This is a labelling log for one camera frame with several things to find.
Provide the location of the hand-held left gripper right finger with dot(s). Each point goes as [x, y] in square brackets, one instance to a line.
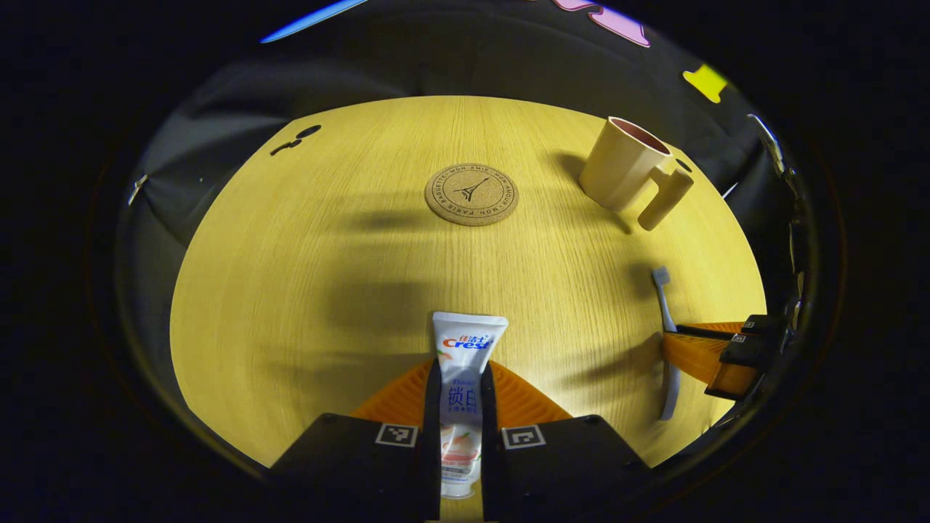
[488, 436]

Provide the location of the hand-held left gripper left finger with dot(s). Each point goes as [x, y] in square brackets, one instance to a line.
[432, 436]

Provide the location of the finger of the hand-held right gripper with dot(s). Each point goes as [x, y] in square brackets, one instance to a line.
[763, 325]
[690, 352]

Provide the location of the white toothbrush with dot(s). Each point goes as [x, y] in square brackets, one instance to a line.
[664, 305]

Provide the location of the white toothpaste tube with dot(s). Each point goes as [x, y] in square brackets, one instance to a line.
[468, 349]

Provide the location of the beige cup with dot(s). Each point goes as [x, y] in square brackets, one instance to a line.
[617, 167]

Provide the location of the round cork coaster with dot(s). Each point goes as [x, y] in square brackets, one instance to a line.
[471, 195]

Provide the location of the black backdrop cloth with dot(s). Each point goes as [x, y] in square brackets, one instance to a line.
[436, 65]

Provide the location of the small white tag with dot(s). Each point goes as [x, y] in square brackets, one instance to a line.
[136, 189]

